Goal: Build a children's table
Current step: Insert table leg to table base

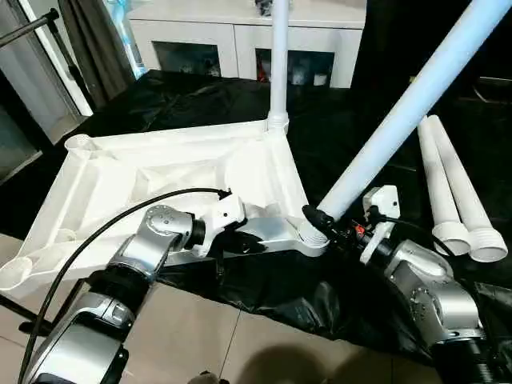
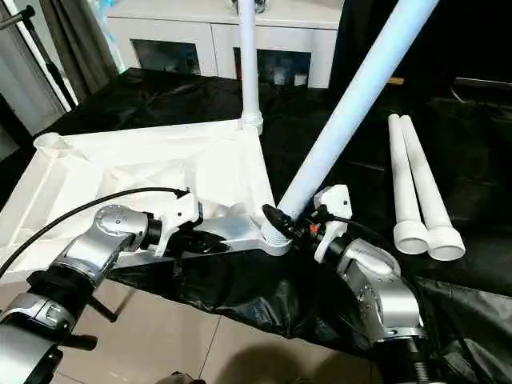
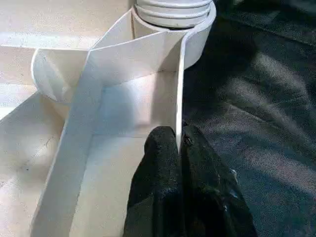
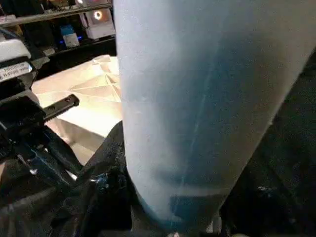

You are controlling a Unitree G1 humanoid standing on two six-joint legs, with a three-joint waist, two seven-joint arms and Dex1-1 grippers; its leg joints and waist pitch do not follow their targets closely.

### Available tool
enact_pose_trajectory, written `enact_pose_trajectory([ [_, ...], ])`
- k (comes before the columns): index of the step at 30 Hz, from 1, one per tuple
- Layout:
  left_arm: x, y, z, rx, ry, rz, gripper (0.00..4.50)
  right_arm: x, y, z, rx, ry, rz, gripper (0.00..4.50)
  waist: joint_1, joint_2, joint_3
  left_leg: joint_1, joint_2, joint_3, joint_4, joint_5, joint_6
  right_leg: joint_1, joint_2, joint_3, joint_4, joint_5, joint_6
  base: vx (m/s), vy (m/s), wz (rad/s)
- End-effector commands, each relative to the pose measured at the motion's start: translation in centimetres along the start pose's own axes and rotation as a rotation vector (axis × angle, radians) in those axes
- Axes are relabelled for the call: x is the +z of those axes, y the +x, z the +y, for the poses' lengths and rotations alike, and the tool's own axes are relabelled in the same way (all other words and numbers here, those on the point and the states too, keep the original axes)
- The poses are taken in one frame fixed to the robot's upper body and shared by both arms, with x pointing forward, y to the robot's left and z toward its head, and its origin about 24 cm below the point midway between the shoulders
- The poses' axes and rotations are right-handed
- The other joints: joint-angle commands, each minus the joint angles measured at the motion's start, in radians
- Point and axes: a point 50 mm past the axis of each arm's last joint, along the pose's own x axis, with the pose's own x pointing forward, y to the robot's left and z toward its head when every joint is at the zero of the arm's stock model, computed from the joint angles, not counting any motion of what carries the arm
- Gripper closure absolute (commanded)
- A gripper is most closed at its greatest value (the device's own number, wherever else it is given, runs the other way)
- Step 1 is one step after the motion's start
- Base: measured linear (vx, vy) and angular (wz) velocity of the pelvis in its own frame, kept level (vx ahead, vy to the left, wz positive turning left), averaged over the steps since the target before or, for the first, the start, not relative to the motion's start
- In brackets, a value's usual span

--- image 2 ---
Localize white plastic table top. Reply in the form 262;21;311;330
0;119;294;278

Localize white plastic table leg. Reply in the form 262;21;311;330
399;114;466;262
238;0;264;132
262;0;440;246
387;114;429;255

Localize black mat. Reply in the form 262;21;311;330
0;66;512;384

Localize dark brown rounded object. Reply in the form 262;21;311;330
158;370;202;384

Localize white cabinet with glass doors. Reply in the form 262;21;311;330
106;0;346;90

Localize grey speckled ornament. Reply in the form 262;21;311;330
230;0;270;13

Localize grey curtain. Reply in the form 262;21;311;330
38;0;121;96

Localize long black bar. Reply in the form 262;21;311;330
454;77;512;88

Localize black and white stand pole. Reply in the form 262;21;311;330
0;6;80;112

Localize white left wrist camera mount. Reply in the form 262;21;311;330
154;190;203;259

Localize black folding table frame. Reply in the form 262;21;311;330
88;286;136;322

